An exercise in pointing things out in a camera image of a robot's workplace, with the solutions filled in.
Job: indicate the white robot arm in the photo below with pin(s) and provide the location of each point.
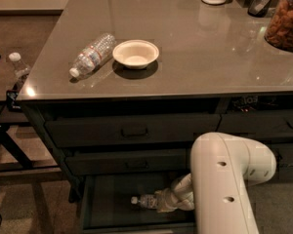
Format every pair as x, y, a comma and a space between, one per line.
221, 167

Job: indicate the top right drawer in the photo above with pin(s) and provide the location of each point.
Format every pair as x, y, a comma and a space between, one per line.
258, 124

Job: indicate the dark side table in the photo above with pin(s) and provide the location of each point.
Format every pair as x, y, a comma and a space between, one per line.
17, 118

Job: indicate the top left drawer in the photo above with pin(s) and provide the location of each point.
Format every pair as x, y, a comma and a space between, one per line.
131, 129

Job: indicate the bottom right drawer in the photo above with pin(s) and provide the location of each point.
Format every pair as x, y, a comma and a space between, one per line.
284, 175

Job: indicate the red label plastic bottle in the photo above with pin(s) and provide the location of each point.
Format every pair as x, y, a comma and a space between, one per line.
93, 55

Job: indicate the dark cabinet frame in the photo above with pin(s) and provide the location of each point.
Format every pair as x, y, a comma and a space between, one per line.
41, 111

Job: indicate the white paper bowl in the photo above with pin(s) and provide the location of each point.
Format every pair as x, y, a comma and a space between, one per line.
135, 54

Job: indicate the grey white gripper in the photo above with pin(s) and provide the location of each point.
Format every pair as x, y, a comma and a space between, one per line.
174, 196

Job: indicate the clear jar of snacks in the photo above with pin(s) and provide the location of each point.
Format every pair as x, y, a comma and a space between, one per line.
279, 32

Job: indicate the middle right drawer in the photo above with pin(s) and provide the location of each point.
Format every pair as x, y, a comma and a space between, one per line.
284, 154

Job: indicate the small black clamp device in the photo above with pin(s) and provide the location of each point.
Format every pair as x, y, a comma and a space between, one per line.
11, 100

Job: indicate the small clear bottle white cap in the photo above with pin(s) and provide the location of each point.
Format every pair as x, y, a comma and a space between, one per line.
20, 67

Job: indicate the blue label plastic bottle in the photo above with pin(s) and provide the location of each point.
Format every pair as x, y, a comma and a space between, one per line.
146, 201

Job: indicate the middle left drawer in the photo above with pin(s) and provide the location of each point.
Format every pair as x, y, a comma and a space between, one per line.
141, 161

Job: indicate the open bottom left drawer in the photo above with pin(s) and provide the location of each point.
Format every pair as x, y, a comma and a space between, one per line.
107, 208

